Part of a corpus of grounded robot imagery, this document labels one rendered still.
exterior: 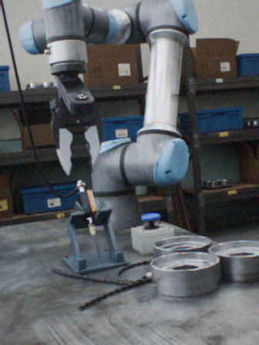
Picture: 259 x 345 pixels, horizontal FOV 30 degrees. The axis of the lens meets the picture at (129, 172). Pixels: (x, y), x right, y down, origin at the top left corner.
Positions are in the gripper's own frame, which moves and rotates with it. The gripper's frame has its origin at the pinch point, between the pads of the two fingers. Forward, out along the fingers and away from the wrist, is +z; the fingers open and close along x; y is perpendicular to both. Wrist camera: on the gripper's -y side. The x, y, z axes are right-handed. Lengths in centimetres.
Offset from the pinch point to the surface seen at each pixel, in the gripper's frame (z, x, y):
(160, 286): 17.6, -3.3, -27.3
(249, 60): -69, -254, 313
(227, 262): 15.5, -14.2, -28.4
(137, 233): 14.6, -9.9, -1.2
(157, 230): 14.1, -13.3, -3.7
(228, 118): -15, -228, 317
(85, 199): 6.2, 0.4, -1.9
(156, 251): 15.2, -7.9, -15.6
